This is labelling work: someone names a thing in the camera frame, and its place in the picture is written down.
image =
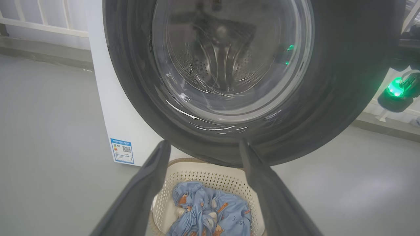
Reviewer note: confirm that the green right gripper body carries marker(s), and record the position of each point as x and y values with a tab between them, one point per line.
410	54

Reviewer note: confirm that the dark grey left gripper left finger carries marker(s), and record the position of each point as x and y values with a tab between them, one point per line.
137	200

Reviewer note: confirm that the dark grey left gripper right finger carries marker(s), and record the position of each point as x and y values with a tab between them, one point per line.
272	203

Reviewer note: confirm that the blue printed garment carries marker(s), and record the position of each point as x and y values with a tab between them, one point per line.
210	209

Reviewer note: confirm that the dark round washing machine door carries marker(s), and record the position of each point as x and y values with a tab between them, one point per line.
344	82

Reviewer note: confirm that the cream perforated laundry basket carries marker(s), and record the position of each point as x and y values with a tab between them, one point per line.
210	173

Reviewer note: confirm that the white washing machine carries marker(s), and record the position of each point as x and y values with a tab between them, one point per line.
111	98

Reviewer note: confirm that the steel washing machine drum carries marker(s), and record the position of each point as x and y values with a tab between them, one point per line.
226	55

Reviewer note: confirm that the blue energy label sticker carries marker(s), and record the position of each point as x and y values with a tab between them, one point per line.
122	150

